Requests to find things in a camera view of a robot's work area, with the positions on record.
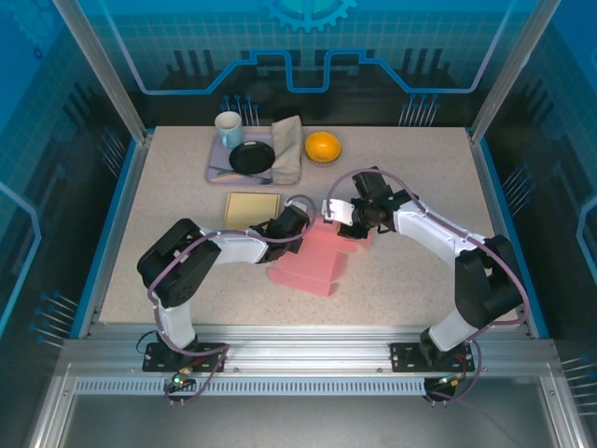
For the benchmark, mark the aluminium mounting rail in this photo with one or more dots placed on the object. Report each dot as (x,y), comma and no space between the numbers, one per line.
(303,347)

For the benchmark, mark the small lit connector module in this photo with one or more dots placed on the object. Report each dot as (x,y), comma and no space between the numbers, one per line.
(179,380)
(448,380)

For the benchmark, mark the black plate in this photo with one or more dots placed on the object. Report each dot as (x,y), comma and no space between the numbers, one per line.
(252,158)

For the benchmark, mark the yellow bowl with patterned outside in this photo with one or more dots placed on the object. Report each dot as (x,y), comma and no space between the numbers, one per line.
(322,145)

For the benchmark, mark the lavender plastic tray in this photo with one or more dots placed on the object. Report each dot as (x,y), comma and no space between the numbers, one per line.
(219,161)

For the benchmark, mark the aluminium frame post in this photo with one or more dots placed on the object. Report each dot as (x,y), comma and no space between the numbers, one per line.
(513,65)
(100,65)

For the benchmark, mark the pink paper box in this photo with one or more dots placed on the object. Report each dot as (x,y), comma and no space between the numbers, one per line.
(317,266)

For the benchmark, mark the aluminium table side rail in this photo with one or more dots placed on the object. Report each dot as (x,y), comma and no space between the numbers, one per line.
(490,196)
(128,196)

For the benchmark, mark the dark metal knife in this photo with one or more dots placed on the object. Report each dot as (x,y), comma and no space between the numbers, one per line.
(221,170)

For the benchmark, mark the metal fork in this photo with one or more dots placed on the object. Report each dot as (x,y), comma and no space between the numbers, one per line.
(247,177)

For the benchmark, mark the light blue mug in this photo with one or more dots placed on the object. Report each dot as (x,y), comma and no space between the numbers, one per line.
(228,122)

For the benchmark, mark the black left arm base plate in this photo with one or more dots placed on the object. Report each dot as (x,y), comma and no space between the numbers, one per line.
(210,357)

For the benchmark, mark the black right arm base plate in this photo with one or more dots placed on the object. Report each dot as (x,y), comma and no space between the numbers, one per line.
(403,357)

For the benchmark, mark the yellow paper box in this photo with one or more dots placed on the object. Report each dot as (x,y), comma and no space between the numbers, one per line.
(249,210)

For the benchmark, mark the grey folded cloth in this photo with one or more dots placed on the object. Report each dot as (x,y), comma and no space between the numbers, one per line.
(287,144)

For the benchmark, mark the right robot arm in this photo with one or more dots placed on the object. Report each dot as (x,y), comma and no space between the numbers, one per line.
(429,224)

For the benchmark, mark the metal base pan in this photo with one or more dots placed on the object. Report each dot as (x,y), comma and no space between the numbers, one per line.
(303,424)

